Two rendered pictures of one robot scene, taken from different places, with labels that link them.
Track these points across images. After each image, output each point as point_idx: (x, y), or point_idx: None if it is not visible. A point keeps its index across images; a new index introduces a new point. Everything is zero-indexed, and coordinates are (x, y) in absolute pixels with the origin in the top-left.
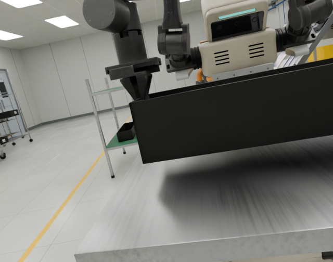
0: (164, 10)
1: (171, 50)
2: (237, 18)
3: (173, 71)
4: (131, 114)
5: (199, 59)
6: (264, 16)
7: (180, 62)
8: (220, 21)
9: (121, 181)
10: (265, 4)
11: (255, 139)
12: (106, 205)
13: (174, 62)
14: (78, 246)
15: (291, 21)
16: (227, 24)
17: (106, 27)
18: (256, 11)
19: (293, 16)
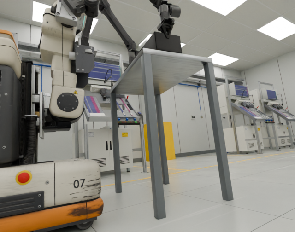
0: None
1: (97, 8)
2: (81, 23)
3: (74, 13)
4: (179, 38)
5: None
6: (78, 33)
7: (80, 14)
8: (83, 17)
9: (183, 54)
10: (83, 29)
11: None
12: (196, 55)
13: (80, 10)
14: (210, 58)
15: (80, 44)
16: (80, 21)
17: (178, 17)
18: (82, 28)
19: (83, 43)
